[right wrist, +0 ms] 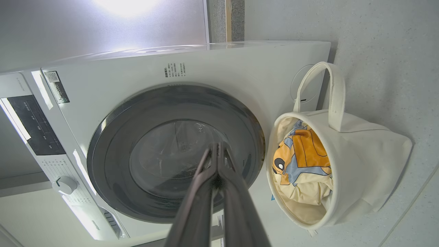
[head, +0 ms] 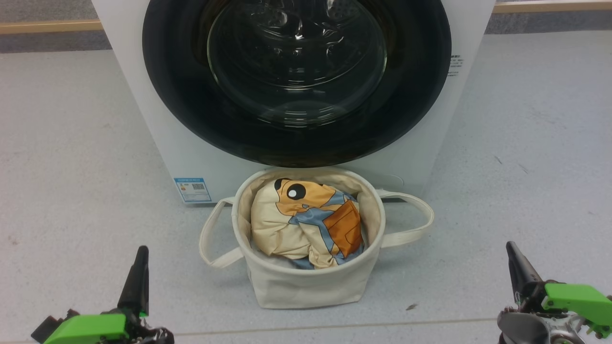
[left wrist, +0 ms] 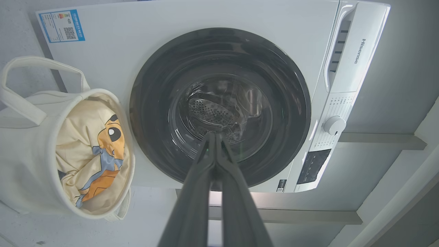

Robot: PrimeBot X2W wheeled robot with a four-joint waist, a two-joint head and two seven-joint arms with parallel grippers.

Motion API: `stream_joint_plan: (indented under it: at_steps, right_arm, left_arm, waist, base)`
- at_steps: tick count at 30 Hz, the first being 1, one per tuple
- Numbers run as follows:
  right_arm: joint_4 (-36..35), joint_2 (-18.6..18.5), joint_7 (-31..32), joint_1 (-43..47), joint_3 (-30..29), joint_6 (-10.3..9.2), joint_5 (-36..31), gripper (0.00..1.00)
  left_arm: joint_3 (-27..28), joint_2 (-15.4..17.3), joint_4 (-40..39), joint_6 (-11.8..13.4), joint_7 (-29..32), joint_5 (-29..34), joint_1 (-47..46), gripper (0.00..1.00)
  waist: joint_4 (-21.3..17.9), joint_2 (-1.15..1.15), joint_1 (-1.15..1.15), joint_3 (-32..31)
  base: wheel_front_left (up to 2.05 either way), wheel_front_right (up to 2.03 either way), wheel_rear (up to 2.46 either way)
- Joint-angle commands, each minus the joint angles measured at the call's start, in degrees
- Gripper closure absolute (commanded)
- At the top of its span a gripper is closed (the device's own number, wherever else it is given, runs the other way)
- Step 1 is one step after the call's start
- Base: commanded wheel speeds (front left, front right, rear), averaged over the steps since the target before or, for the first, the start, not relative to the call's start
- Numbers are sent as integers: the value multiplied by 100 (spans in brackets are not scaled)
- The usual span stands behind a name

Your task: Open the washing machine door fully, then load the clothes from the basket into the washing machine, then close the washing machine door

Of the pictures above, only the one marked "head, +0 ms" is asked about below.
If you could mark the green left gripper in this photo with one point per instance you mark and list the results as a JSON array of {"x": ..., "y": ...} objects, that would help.
[{"x": 86, "y": 329}]

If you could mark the small printed text label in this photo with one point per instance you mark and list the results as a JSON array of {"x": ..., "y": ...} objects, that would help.
[{"x": 454, "y": 66}]

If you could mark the white front-load washing machine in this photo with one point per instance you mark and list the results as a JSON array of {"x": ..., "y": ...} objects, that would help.
[{"x": 158, "y": 157}]

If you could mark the cream canvas laundry basket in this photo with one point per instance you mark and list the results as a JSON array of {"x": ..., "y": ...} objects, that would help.
[{"x": 306, "y": 286}]

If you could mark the cream cartoon print garment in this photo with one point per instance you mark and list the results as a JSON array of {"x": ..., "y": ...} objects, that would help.
[{"x": 272, "y": 229}]

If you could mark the blue energy label sticker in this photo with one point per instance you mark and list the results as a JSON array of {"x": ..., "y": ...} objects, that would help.
[{"x": 192, "y": 190}]

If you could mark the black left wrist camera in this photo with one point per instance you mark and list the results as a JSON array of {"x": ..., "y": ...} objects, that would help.
[{"x": 45, "y": 328}]

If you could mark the washing machine glass door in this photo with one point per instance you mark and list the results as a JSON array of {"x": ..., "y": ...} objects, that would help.
[{"x": 191, "y": 119}]

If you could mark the round white filter cover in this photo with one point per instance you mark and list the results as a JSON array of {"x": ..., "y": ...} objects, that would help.
[{"x": 391, "y": 181}]

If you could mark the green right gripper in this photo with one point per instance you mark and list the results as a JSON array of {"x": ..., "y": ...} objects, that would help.
[{"x": 578, "y": 301}]

